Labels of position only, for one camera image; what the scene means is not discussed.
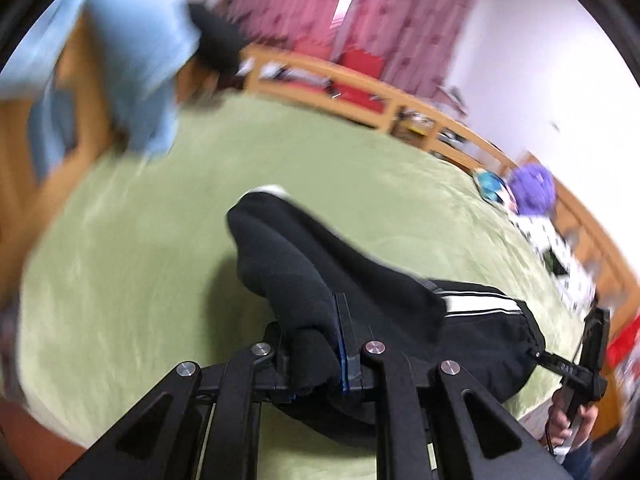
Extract black track pants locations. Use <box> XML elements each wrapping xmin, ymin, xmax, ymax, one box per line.
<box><xmin>227</xmin><ymin>190</ymin><xmax>546</xmax><ymax>434</ymax></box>

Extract person right hand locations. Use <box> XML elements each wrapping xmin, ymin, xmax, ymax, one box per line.
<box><xmin>547</xmin><ymin>389</ymin><xmax>599</xmax><ymax>451</ymax></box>

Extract red box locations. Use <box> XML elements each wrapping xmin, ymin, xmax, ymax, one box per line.
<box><xmin>606</xmin><ymin>315</ymin><xmax>640</xmax><ymax>368</ymax></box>

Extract white floral pillow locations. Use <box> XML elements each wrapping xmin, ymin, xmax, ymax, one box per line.
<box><xmin>511</xmin><ymin>216</ymin><xmax>596</xmax><ymax>314</ymax></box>

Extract green plush bed blanket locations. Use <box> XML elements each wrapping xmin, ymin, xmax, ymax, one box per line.
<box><xmin>16</xmin><ymin>91</ymin><xmax>597</xmax><ymax>480</ymax></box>

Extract purple plush toy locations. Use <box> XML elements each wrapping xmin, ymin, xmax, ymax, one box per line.
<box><xmin>508</xmin><ymin>162</ymin><xmax>556</xmax><ymax>216</ymax></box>

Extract black garment on footboard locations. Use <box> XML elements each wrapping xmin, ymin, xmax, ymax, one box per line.
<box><xmin>188</xmin><ymin>2</ymin><xmax>247</xmax><ymax>76</ymax></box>

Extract left red chair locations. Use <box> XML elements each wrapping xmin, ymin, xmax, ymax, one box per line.
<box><xmin>288</xmin><ymin>38</ymin><xmax>331</xmax><ymax>87</ymax></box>

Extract light blue fleece garment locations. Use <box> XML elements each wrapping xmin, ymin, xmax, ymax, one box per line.
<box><xmin>1</xmin><ymin>0</ymin><xmax>201</xmax><ymax>180</ymax></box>

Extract right pink curtain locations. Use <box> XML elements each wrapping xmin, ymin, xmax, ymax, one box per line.
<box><xmin>343</xmin><ymin>0</ymin><xmax>474</xmax><ymax>98</ymax></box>

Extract wooden bed frame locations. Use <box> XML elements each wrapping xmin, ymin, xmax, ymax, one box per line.
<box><xmin>0</xmin><ymin>14</ymin><xmax>640</xmax><ymax>436</ymax></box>

